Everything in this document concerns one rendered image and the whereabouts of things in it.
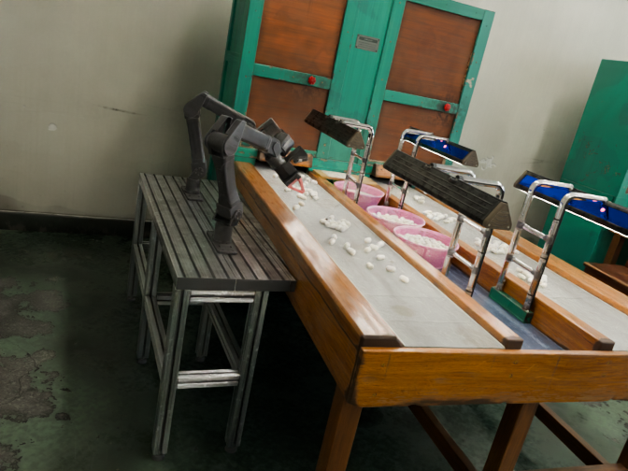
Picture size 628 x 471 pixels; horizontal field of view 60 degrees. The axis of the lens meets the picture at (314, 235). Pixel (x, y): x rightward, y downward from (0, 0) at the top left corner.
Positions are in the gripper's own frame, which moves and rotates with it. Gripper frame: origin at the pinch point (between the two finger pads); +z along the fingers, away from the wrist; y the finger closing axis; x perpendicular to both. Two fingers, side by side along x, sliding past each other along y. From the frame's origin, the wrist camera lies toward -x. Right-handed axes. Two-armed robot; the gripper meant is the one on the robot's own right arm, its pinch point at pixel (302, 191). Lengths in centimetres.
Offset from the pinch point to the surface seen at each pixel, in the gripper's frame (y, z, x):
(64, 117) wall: 162, -67, 75
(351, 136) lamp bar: 10.5, 1.1, -29.7
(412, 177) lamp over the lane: -46, 1, -28
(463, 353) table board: -96, 20, -2
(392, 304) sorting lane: -71, 14, 3
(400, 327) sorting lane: -84, 10, 6
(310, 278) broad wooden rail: -54, -1, 16
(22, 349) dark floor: 22, -20, 128
